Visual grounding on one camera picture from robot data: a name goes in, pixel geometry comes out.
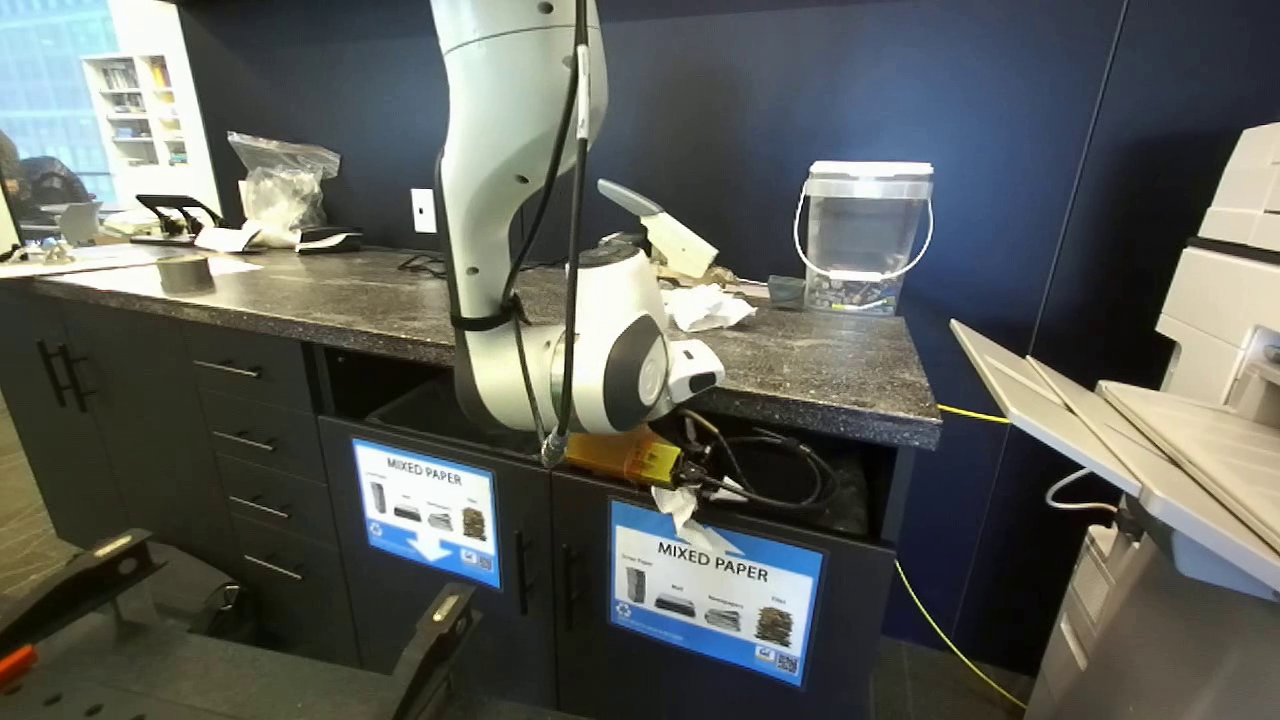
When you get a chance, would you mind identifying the black rubbish bin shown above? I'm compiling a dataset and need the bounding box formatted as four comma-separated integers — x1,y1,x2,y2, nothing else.
372,382,537,455
688,430,868,536

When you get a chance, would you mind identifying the grey office printer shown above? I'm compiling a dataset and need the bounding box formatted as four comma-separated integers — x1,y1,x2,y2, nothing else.
957,120,1280,720

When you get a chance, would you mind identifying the right black rubbish bin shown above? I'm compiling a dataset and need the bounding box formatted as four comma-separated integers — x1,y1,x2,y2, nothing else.
688,430,868,536

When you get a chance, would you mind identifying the yellow cable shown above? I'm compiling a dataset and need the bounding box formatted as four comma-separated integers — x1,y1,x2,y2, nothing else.
888,394,1031,711

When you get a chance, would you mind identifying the white single wall socket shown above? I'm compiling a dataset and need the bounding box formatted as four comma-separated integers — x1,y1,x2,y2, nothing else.
408,188,436,235

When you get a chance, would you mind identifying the clear plastic bag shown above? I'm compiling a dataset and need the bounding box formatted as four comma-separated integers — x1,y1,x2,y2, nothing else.
227,132,340,246

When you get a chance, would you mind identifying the black office chair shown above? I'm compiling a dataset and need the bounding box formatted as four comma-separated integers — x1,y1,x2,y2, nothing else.
0,526,476,720

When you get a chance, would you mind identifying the right blue mixed paper sign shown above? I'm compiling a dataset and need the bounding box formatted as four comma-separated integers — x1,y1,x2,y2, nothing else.
607,498,822,687

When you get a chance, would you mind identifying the white tissue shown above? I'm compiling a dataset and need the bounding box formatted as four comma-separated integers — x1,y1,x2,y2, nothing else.
649,488,726,551
662,283,754,332

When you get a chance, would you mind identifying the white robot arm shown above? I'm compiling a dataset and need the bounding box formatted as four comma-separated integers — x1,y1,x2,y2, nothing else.
429,0,722,463

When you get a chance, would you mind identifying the black drawer cabinet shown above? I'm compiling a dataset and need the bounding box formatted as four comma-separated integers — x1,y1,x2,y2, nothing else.
0,288,355,664

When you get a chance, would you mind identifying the left black rubbish bin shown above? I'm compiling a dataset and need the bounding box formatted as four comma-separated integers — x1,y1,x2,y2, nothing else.
372,382,537,455

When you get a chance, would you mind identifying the left blue recycling sign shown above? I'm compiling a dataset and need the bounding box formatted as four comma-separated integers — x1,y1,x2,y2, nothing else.
351,441,503,588

